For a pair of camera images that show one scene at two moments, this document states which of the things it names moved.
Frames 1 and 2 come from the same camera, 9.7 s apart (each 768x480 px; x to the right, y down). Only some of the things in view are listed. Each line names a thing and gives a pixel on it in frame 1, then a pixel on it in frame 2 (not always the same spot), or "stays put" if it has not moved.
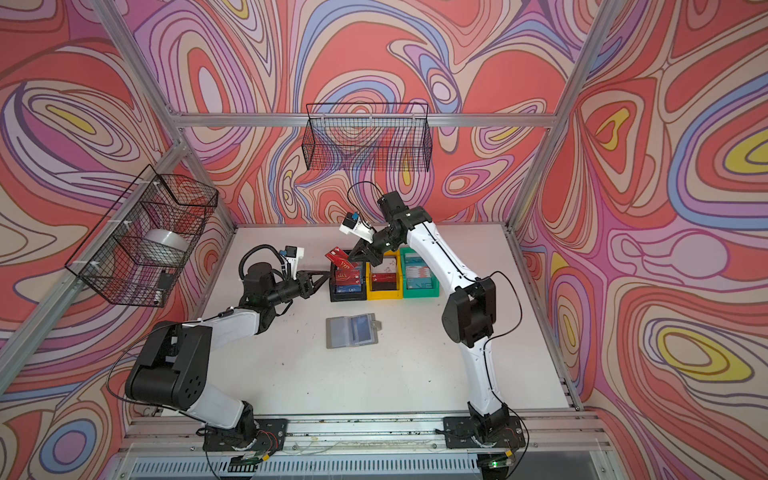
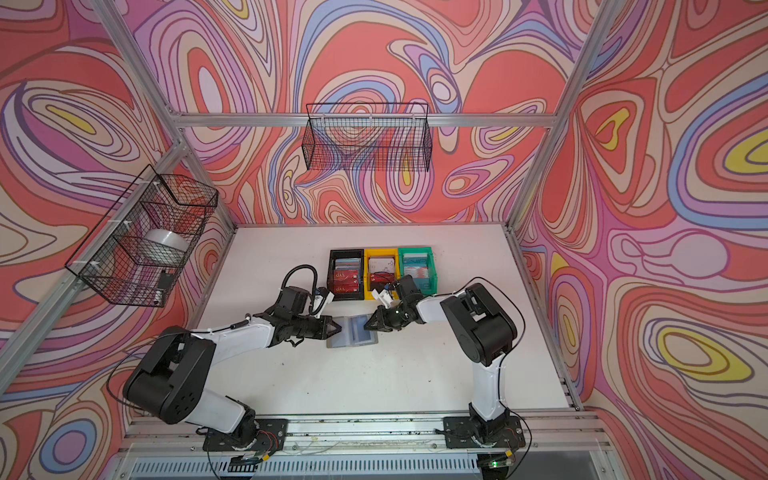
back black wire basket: x=367 y=136 stays put
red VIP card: x=340 y=258 to x=346 y=278
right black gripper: x=369 y=252 to x=379 y=315
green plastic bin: x=418 y=280 stays put
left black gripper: x=303 y=286 to x=322 y=332
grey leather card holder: x=352 y=330 stays put
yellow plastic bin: x=384 y=281 stays put
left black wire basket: x=137 y=247 stays put
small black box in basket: x=165 y=280 stays put
